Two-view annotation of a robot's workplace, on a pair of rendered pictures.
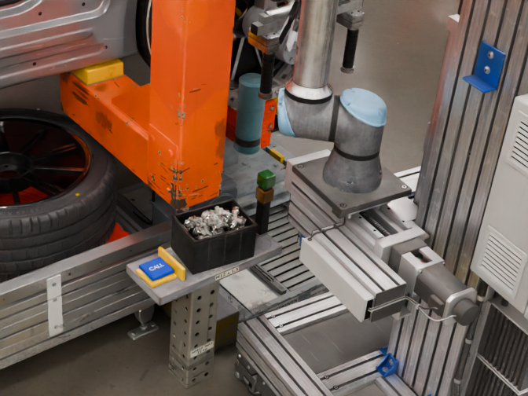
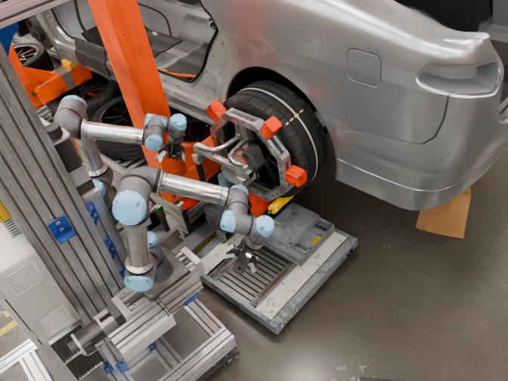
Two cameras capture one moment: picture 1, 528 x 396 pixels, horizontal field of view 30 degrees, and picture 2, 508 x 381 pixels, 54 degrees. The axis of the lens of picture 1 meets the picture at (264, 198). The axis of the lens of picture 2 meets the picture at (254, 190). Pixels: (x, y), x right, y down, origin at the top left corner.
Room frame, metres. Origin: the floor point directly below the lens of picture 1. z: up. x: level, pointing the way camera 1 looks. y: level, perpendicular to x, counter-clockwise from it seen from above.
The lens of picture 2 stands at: (2.96, -2.12, 2.55)
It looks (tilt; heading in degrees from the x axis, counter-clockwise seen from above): 42 degrees down; 91
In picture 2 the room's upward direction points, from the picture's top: 11 degrees counter-clockwise
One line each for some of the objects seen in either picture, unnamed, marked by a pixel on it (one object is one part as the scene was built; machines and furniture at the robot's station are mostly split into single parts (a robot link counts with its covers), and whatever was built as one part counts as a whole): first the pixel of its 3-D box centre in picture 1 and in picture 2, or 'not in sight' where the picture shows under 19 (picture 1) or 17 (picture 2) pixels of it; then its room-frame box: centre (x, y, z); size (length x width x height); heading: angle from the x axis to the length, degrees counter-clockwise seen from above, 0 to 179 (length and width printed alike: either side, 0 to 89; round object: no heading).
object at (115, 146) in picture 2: not in sight; (134, 124); (2.02, 1.33, 0.39); 0.66 x 0.66 x 0.24
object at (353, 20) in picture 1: (348, 16); (246, 178); (2.88, -0.20, 0.93); 0.09 x 0.05 x 0.05; 42
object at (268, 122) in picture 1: (247, 118); (263, 199); (2.95, 0.09, 0.48); 0.16 x 0.12 x 0.17; 42
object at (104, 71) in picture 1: (94, 65); not in sight; (2.79, 0.58, 0.71); 0.14 x 0.14 x 0.05; 42
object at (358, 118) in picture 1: (358, 119); (96, 196); (2.13, -0.21, 0.98); 0.13 x 0.12 x 0.14; 88
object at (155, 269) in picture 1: (155, 269); not in sight; (2.09, 0.27, 0.47); 0.07 x 0.07 x 0.02; 42
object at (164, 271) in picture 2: not in sight; (154, 264); (2.41, -0.62, 0.87); 0.15 x 0.15 x 0.10
